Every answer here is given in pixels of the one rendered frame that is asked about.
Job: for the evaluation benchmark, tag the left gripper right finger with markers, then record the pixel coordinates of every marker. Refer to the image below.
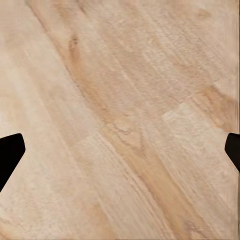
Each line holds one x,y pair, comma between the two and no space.
232,148

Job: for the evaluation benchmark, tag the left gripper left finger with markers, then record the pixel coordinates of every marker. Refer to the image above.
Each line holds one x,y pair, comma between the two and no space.
12,149

